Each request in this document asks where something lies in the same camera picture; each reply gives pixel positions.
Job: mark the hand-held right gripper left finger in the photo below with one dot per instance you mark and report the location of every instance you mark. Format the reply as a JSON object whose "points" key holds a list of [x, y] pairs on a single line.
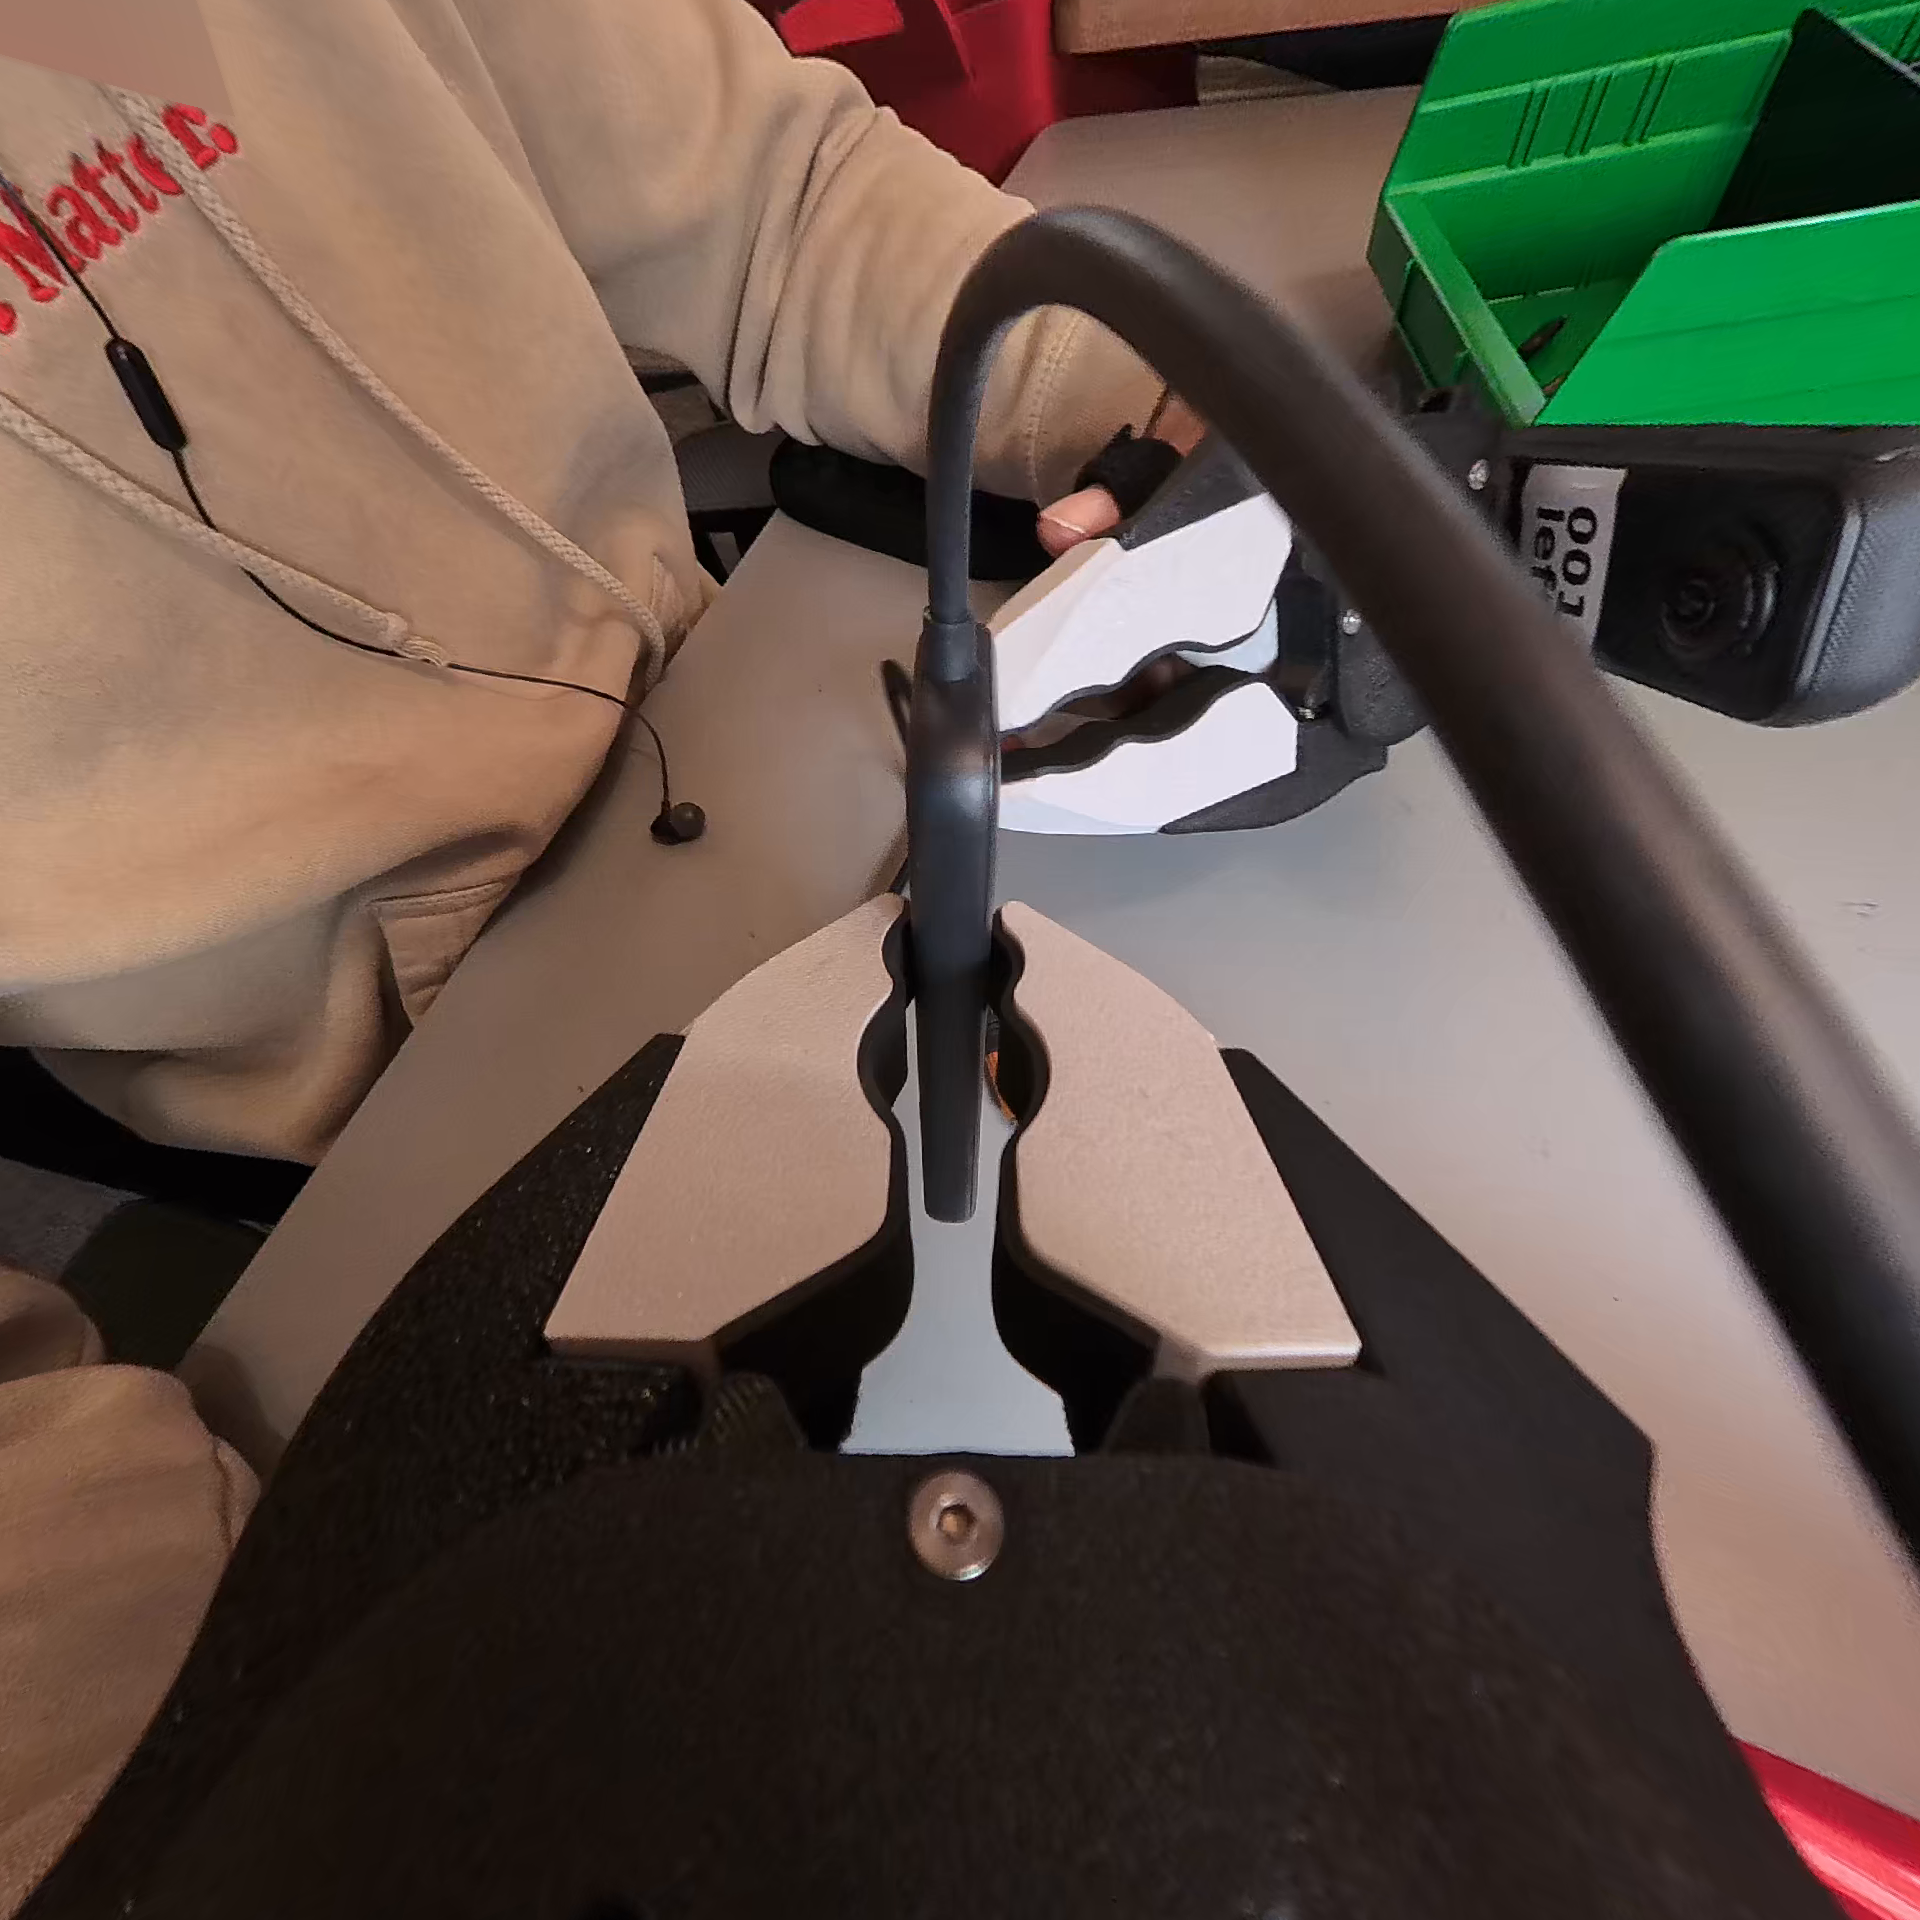
{"points": [[736, 1187]]}

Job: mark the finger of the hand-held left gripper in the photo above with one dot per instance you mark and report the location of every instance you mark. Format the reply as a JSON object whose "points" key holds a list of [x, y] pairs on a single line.
{"points": [[1199, 764], [1153, 597]]}

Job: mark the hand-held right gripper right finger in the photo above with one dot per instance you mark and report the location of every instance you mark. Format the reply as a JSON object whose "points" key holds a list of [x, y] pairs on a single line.
{"points": [[1185, 1187]]}

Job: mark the green plastic bin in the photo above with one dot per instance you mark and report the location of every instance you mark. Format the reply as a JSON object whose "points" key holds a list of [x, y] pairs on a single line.
{"points": [[1772, 331]]}

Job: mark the red plastic bin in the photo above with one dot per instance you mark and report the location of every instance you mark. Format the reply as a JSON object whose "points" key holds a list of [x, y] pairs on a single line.
{"points": [[1859, 1859]]}

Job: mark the person's right forearm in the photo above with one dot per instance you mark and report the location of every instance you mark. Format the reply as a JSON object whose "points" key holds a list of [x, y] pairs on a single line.
{"points": [[88, 1574]]}

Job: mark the person's left hand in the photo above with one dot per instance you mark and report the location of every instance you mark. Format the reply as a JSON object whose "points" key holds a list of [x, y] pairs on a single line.
{"points": [[1071, 522]]}

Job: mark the black ribbed wrist rest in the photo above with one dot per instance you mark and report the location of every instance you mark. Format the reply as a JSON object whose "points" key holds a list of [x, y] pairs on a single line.
{"points": [[869, 509]]}

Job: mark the red ribbed crate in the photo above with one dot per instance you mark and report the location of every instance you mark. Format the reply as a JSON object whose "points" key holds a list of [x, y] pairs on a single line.
{"points": [[975, 61]]}

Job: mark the person's beige hoodie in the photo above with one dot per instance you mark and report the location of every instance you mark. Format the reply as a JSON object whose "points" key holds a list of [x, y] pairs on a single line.
{"points": [[300, 675]]}

